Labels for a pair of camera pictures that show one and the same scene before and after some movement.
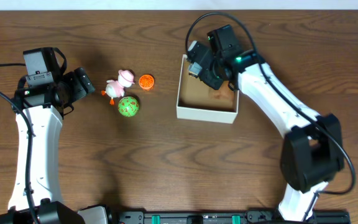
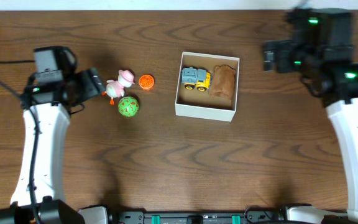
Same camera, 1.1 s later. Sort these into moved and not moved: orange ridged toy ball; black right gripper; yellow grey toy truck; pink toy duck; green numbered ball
Moved: black right gripper; yellow grey toy truck
Not moved: orange ridged toy ball; pink toy duck; green numbered ball
